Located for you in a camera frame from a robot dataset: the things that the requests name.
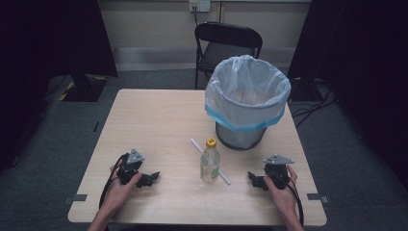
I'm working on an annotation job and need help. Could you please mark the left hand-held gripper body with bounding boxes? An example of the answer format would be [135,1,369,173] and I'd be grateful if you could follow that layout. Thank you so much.
[116,148,145,186]

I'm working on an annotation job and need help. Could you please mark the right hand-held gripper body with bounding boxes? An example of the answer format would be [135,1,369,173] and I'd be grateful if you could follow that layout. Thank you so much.
[262,154,295,191]

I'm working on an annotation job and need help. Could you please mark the metal mesh trash bin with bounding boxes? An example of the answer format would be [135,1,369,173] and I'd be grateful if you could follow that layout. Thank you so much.
[215,121,268,151]

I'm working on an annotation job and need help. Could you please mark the clear bottle with yellow cap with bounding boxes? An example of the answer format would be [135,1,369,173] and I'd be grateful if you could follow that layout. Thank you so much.
[199,137,222,184]

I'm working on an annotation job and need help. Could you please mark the white plastic straw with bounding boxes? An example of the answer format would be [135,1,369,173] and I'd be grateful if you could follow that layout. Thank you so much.
[190,138,233,187]

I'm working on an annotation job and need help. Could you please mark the trash bin with white bag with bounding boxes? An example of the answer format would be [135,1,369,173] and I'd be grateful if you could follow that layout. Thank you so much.
[204,54,293,133]

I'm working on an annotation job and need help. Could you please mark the person's right hand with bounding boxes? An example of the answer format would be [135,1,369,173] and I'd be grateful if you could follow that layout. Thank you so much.
[263,165,301,222]

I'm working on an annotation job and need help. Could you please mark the person's left hand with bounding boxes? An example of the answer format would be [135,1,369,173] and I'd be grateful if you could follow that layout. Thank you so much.
[100,158,143,215]

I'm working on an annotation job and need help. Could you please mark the black stand base striped tape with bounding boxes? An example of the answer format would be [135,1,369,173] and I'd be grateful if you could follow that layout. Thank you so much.
[58,73,108,103]

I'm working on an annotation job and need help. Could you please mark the black curtain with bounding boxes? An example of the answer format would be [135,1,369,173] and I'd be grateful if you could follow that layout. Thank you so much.
[0,0,119,172]
[286,0,408,191]

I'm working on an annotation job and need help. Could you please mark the black folding chair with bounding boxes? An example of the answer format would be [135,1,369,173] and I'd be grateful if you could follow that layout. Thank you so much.
[193,21,264,90]

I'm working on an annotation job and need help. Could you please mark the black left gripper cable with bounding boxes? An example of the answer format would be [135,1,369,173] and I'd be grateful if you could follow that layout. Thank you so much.
[98,153,129,210]

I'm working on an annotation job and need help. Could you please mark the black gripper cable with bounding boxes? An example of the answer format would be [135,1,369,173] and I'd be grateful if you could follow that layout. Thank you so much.
[98,153,129,210]
[270,169,305,226]

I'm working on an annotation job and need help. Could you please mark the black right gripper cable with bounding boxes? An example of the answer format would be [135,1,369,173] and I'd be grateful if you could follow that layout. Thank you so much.
[270,169,305,226]

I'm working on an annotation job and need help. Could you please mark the black floor cables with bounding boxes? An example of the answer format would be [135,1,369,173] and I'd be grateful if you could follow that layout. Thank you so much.
[290,80,337,129]

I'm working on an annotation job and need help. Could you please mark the black plugged power cable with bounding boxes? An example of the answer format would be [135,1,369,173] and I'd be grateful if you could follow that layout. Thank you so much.
[191,5,200,29]

